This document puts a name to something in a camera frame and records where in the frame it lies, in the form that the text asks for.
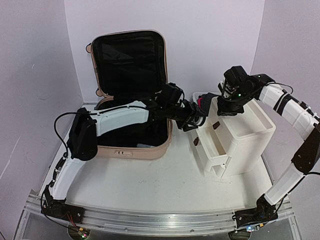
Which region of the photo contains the magenta red cloth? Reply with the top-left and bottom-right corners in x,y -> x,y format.
196,97 -> 203,108

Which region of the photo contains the white drawer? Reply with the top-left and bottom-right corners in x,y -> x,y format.
190,122 -> 229,172

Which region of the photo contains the beige hard-shell suitcase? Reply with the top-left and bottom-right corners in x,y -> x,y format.
85,29 -> 173,160

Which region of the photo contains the aluminium front rail base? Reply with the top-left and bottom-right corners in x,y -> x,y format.
13,194 -> 302,240

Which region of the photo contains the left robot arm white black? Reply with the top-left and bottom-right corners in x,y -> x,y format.
43,83 -> 210,219

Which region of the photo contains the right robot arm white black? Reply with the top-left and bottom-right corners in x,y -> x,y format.
190,66 -> 320,222

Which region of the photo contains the white plastic storage bin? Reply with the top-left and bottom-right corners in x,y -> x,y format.
205,97 -> 276,178

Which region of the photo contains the white perforated plastic basket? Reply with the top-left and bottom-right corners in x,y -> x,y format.
192,92 -> 208,104

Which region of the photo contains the round tin blue lid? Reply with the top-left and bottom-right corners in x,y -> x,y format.
191,116 -> 206,127

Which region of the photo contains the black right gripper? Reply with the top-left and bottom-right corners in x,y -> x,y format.
216,88 -> 253,117

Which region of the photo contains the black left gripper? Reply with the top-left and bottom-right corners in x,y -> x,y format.
166,102 -> 209,133

